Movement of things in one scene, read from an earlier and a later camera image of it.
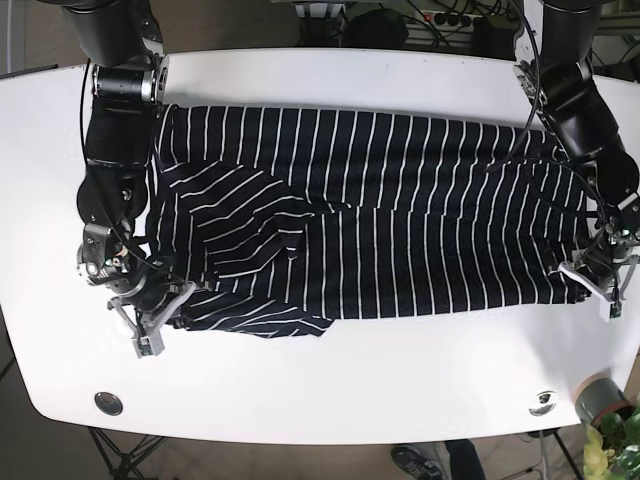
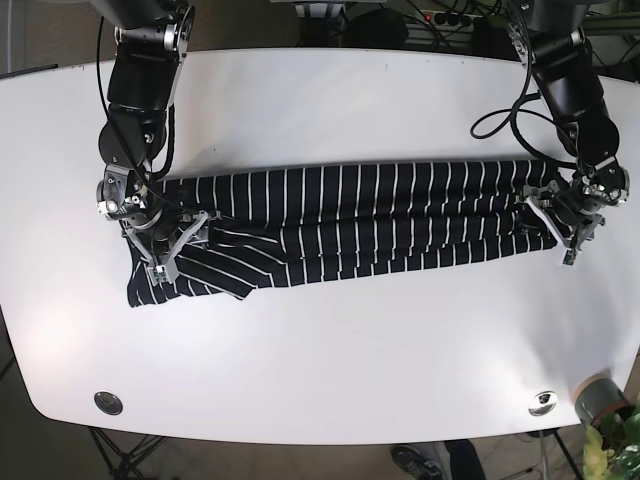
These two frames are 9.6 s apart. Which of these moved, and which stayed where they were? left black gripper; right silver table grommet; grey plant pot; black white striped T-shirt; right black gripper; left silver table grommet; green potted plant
Moved: right black gripper; black white striped T-shirt; left black gripper
Stayed: left silver table grommet; green potted plant; right silver table grommet; grey plant pot
